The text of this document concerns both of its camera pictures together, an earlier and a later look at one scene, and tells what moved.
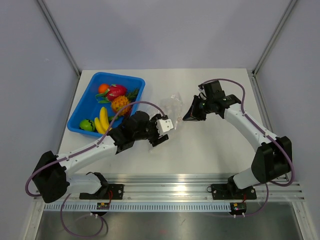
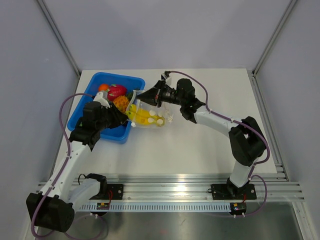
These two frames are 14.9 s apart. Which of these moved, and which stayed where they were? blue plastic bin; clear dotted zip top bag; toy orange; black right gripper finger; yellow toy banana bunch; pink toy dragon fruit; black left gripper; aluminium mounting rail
Moved: yellow toy banana bunch; black right gripper finger; black left gripper; clear dotted zip top bag
Stayed: toy orange; blue plastic bin; pink toy dragon fruit; aluminium mounting rail
